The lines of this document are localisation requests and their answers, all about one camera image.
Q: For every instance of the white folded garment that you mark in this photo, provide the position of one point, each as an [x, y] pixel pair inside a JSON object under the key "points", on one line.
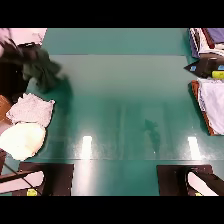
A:
{"points": [[214, 103]]}

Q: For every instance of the purple garment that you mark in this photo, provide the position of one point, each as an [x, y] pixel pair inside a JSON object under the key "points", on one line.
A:
{"points": [[217, 34]]}

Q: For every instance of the cream garment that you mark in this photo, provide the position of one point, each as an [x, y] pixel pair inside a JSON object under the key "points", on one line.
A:
{"points": [[22, 140]]}

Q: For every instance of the white striped garment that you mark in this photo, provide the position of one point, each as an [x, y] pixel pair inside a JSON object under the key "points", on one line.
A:
{"points": [[207, 49]]}

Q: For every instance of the red-brown garment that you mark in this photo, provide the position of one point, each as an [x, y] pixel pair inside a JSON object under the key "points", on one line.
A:
{"points": [[196, 90]]}

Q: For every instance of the dark green garment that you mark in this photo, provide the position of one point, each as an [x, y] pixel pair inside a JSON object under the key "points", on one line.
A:
{"points": [[43, 71]]}

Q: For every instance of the pale pink garment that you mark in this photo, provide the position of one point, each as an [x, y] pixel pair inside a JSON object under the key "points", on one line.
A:
{"points": [[28, 35]]}

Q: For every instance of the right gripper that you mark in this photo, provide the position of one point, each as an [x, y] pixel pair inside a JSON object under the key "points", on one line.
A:
{"points": [[199, 68]]}

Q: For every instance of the blue garment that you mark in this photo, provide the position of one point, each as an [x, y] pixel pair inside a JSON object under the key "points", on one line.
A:
{"points": [[193, 45]]}

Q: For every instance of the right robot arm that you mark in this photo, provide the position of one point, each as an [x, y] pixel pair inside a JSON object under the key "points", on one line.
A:
{"points": [[199, 182]]}

